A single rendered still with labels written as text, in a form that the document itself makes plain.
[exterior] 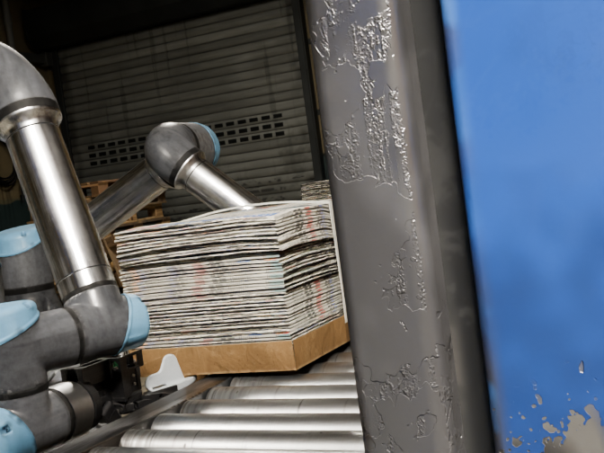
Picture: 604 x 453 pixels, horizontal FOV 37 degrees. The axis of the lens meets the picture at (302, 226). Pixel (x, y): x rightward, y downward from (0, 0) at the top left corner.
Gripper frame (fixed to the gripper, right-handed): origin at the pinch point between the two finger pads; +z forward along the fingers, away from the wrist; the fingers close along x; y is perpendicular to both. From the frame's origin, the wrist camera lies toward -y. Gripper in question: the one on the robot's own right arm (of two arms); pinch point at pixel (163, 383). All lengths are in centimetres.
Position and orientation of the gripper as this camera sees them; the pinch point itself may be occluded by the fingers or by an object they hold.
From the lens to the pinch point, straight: 141.6
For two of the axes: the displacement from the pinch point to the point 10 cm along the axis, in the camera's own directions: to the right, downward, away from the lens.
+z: 4.4, -1.1, 8.9
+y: -1.3, -9.9, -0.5
